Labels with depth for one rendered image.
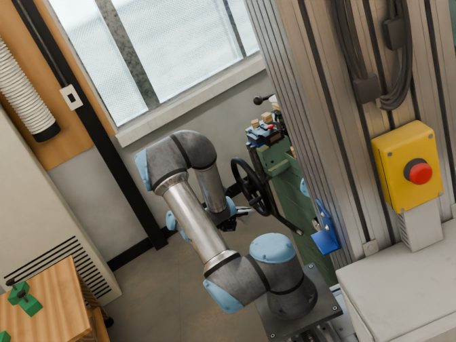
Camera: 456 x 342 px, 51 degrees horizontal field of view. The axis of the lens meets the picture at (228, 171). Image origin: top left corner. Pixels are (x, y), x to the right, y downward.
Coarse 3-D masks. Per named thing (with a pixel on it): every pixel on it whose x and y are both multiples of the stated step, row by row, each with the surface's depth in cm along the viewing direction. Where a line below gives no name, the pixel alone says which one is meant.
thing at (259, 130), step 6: (264, 126) 203; (258, 132) 200; (264, 132) 198; (270, 132) 194; (276, 132) 194; (282, 132) 195; (252, 138) 198; (258, 138) 196; (264, 138) 195; (270, 138) 194; (276, 138) 195; (282, 138) 196; (252, 144) 202; (258, 144) 197; (264, 144) 198; (270, 144) 195
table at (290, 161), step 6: (246, 132) 230; (288, 156) 197; (282, 162) 199; (288, 162) 199; (294, 162) 195; (264, 168) 202; (270, 168) 199; (276, 168) 198; (282, 168) 199; (300, 168) 193; (270, 174) 199; (276, 174) 199
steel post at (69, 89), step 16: (16, 0) 246; (32, 0) 250; (32, 16) 253; (32, 32) 255; (48, 32) 258; (48, 48) 261; (48, 64) 265; (64, 64) 267; (64, 80) 268; (64, 96) 270; (80, 96) 277; (80, 112) 279; (96, 128) 287; (96, 144) 290; (112, 144) 294; (112, 160) 297; (128, 176) 305; (128, 192) 309; (144, 208) 318; (144, 224) 321; (160, 240) 331
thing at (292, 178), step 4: (284, 172) 212; (288, 172) 207; (280, 176) 220; (284, 176) 215; (288, 176) 210; (292, 176) 205; (296, 176) 202; (288, 180) 213; (292, 180) 208; (296, 180) 204; (300, 180) 200; (292, 184) 210; (296, 184) 206; (300, 184) 202
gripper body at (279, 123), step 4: (272, 112) 170; (276, 112) 172; (280, 112) 168; (276, 116) 171; (280, 116) 169; (276, 120) 172; (280, 120) 167; (276, 124) 171; (280, 124) 168; (284, 124) 167; (276, 128) 173; (280, 128) 169; (284, 128) 170; (280, 132) 170
